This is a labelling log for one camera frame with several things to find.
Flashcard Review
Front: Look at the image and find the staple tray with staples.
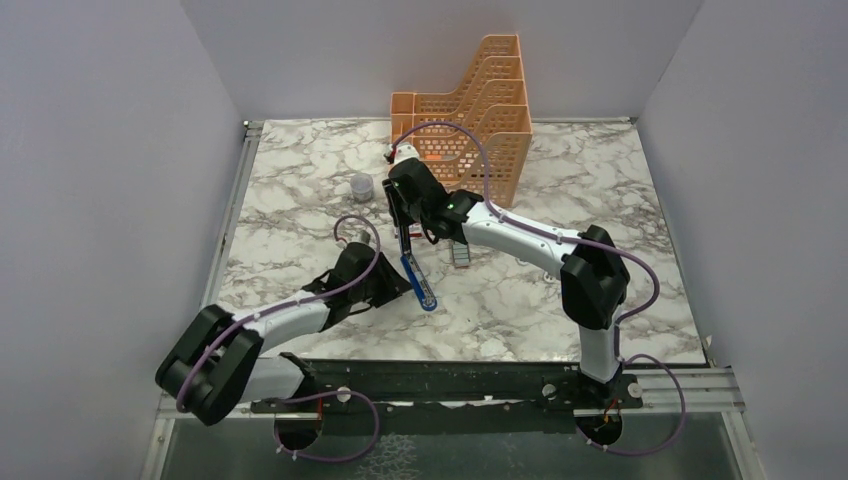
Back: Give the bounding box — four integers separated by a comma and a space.
451, 242, 471, 268

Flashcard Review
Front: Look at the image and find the red white staple box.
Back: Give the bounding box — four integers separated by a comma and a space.
394, 223, 423, 239

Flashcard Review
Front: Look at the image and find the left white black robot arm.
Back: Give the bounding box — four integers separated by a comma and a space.
155, 241, 414, 426

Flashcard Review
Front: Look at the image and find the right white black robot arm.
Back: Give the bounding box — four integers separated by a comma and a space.
382, 158, 630, 407

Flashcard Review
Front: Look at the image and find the clear plastic jar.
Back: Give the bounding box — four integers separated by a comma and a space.
349, 173, 375, 203

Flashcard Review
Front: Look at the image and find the orange plastic file organizer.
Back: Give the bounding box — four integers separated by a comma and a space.
390, 34, 532, 207

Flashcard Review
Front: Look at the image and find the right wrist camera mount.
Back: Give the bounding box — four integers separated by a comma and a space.
384, 142, 420, 165

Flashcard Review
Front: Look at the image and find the left aluminium side rail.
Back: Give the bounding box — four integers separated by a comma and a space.
199, 120, 266, 308

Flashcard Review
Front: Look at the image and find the aluminium front rail frame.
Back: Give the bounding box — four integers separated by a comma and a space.
142, 354, 764, 479

